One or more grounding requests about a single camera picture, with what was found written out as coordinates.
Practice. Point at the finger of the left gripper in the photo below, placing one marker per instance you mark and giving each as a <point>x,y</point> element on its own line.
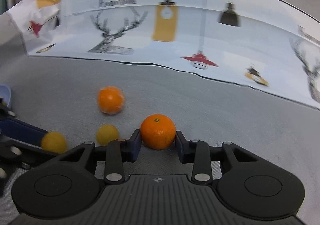
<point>14,153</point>
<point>22,131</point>

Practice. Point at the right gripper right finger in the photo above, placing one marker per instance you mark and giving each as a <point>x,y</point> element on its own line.
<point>196,152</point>

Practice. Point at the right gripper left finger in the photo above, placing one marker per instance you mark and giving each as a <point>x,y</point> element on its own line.
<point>119,152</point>

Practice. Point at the brown longan fruit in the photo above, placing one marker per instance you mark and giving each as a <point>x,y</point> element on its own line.
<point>54,142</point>
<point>107,133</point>

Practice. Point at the blue round plate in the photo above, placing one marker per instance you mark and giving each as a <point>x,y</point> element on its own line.
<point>5,92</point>

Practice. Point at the orange tangerine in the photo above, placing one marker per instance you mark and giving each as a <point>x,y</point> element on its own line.
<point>111,100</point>
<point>158,132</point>

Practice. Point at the printed deer tablecloth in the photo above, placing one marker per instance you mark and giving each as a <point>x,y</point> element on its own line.
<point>269,45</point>

